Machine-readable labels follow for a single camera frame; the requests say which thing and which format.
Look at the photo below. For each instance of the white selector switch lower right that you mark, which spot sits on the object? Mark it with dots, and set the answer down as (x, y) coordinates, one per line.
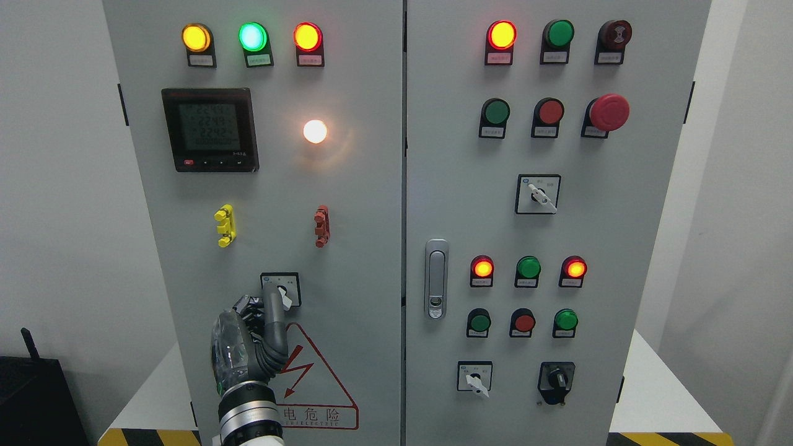
(475, 376)

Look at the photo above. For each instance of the green push button upper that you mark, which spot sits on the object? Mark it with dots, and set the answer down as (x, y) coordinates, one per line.
(493, 118)

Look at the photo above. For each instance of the bright green indicator lamp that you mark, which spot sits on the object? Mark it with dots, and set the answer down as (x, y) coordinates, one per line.
(255, 43)

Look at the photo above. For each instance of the lit red lamp middle left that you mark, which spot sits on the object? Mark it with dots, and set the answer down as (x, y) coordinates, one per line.
(482, 272)

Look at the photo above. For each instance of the black rotary knob switch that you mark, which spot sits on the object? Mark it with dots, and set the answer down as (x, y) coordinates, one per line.
(555, 381)

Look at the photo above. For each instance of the white selector switch upper right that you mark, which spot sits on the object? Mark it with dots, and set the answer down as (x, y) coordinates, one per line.
(537, 193)

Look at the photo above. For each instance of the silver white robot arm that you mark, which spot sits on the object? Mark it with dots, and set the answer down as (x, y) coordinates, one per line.
(249, 415)

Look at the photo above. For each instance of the silver cabinet door handle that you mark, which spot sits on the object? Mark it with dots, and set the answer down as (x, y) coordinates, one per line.
(435, 278)

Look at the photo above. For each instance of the yellow plastic terminal clip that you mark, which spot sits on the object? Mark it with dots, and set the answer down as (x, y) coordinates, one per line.
(224, 218)

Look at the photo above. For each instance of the grey robotic humanoid hand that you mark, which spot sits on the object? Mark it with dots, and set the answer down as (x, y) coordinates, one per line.
(249, 340)

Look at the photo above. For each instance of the green push button lower left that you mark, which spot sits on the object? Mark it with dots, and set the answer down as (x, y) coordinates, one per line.
(478, 323)

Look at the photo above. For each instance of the dark green lamp top right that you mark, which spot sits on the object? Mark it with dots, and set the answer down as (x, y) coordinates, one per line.
(556, 41)

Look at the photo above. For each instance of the dark red buzzer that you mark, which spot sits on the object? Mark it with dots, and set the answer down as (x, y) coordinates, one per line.
(613, 37)

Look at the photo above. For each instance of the small clear bulb lamp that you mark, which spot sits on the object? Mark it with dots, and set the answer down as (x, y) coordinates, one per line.
(315, 131)

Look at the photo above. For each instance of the red plastic terminal clip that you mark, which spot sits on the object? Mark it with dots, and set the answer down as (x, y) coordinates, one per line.
(322, 226)

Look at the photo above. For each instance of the black digital power meter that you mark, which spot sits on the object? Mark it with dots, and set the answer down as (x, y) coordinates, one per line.
(211, 129)

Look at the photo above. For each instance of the lit red lamp top right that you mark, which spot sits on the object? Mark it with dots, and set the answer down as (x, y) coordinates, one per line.
(499, 43)

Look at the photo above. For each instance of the green lamp middle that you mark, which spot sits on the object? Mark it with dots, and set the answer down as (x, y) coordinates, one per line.
(527, 272)

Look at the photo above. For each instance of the red push button upper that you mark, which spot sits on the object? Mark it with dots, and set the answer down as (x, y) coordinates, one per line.
(547, 116)

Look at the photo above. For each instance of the lit red lamp middle right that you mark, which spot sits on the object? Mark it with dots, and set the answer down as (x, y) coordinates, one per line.
(572, 273)

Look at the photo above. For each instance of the grey electrical cabinet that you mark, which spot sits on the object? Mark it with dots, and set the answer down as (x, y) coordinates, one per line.
(401, 94)

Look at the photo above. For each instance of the white rotary selector switch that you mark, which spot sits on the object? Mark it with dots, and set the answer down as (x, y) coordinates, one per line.
(288, 284)

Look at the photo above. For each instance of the red push button lower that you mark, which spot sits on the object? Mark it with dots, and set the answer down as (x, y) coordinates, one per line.
(522, 323)

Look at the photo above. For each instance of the red emergency stop button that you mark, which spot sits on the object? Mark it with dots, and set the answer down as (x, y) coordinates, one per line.
(605, 114)

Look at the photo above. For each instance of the orange red indicator lamp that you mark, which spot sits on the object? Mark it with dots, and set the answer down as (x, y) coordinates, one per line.
(308, 39)

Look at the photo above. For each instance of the lit red lamp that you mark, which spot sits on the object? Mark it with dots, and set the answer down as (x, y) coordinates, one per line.
(499, 43)
(572, 273)
(482, 272)

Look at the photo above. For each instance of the yellow indicator lamp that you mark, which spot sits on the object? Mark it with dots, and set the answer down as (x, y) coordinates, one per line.
(199, 44)

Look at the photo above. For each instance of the red electrical hazard warning sticker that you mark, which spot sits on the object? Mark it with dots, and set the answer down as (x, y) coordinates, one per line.
(308, 392)

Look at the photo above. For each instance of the black box with antenna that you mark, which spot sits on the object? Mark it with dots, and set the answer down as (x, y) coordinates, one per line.
(36, 405)

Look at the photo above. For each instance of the red push button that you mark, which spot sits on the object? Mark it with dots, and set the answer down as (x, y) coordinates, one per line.
(522, 323)
(547, 116)

